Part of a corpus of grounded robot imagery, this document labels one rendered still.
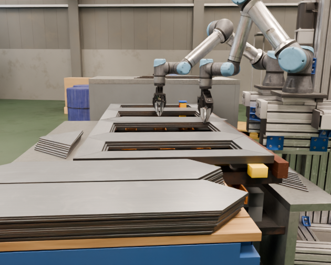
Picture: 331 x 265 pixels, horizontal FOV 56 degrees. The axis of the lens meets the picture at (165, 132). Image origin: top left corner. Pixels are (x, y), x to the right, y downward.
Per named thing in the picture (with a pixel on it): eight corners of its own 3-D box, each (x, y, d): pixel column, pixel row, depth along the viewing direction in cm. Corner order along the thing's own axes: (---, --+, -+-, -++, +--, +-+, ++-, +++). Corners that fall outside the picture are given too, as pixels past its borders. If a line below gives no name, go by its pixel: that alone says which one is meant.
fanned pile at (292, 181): (280, 193, 123) (281, 183, 122) (246, 162, 161) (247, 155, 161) (309, 192, 124) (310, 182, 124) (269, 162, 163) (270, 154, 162)
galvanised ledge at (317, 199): (289, 212, 114) (290, 204, 113) (209, 134, 240) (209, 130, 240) (341, 210, 116) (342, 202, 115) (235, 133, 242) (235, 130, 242)
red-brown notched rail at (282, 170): (277, 178, 115) (278, 163, 114) (196, 112, 273) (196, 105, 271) (287, 177, 115) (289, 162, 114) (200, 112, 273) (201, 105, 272)
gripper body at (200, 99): (209, 105, 187) (209, 85, 184) (212, 108, 178) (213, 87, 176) (196, 105, 186) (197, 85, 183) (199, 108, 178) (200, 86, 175)
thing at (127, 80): (88, 83, 259) (88, 78, 259) (97, 80, 318) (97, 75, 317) (240, 84, 271) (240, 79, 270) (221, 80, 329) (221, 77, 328)
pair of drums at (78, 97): (117, 129, 570) (116, 83, 552) (97, 144, 462) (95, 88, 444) (81, 128, 577) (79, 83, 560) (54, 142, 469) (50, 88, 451)
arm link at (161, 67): (168, 59, 193) (155, 58, 190) (168, 77, 196) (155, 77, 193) (164, 59, 200) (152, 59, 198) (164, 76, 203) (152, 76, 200)
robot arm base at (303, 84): (307, 91, 170) (308, 72, 168) (317, 93, 156) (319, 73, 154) (278, 90, 172) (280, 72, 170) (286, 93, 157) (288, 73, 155)
